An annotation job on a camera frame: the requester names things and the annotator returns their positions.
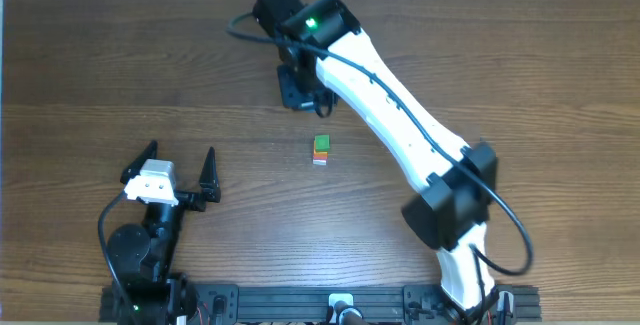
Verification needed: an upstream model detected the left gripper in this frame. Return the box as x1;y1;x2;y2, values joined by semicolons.
119;139;222;214

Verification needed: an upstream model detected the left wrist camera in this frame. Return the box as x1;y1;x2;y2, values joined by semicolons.
123;158;180;207

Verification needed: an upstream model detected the mounting rail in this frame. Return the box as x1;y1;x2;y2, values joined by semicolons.
98;283;542;325

